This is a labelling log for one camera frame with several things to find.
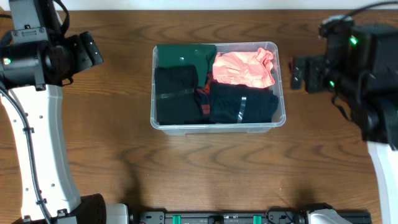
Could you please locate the clear plastic storage bin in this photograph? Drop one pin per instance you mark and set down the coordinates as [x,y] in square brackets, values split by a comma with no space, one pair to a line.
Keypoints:
[278,118]

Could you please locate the black garment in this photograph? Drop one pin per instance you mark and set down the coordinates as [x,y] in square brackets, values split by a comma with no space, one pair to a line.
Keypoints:
[176,98]

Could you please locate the red navy plaid shirt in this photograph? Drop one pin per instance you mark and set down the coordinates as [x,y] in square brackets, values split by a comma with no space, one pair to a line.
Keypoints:
[204,94]

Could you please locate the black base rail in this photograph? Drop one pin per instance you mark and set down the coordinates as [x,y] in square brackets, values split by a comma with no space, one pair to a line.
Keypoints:
[268,217]

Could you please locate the dark navy garment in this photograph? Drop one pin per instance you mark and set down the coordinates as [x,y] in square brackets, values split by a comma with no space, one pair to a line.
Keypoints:
[232,104]

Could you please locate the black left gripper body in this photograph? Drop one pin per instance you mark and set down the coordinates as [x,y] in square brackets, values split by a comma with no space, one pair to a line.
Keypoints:
[76,58]

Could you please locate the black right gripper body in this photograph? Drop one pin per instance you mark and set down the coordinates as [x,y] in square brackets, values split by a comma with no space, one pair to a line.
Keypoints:
[341,79]

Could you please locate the dark green garment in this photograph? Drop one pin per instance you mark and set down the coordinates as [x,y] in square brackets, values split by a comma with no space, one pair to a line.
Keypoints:
[202,56]

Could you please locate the pink garment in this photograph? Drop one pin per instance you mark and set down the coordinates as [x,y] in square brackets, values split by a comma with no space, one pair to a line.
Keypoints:
[252,69]

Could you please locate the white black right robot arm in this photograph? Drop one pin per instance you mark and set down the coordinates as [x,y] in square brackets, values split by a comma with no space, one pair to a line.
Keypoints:
[375,113]

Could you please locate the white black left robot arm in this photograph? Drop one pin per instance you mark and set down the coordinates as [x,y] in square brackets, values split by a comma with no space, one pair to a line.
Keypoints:
[37,61]

